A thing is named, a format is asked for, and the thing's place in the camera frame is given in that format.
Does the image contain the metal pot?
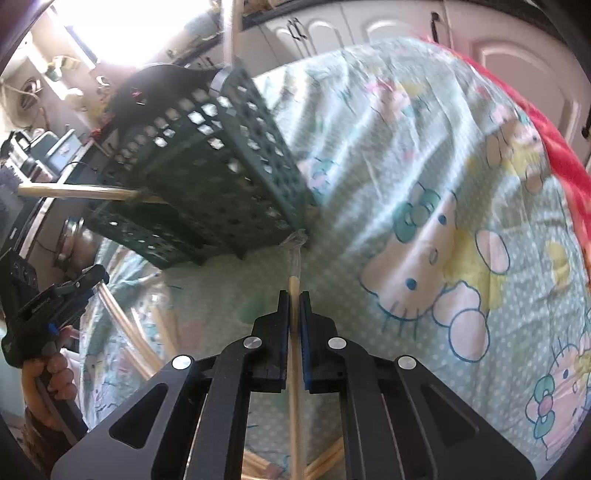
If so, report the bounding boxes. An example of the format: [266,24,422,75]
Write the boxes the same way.
[54,217,96,273]

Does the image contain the person's left forearm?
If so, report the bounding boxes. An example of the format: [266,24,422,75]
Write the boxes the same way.
[22,408,63,472]

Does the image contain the red blanket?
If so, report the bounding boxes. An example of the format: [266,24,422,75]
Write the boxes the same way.
[455,46,591,252]

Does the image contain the white kitchen cabinets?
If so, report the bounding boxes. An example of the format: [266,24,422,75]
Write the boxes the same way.
[235,0,589,153]

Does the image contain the person's left hand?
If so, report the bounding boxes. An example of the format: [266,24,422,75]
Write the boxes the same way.
[21,325,79,417]

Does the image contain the bamboo chopsticks pack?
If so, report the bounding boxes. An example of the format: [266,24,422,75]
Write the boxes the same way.
[285,242,306,480]
[242,450,283,480]
[17,183,163,206]
[96,281,157,380]
[151,305,182,355]
[305,438,345,480]

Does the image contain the cartoon cat printed sheet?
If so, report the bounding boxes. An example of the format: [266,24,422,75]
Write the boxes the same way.
[76,37,591,480]

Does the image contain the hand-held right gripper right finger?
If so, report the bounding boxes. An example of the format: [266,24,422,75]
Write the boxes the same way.
[299,290,539,480]

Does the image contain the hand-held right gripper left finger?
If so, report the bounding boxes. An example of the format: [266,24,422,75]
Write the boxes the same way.
[51,290,291,480]

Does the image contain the dark green perforated plastic basket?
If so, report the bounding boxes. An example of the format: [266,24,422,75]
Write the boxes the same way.
[83,65,320,271]

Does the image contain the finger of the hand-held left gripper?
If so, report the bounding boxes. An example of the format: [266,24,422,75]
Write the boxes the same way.
[58,264,110,297]

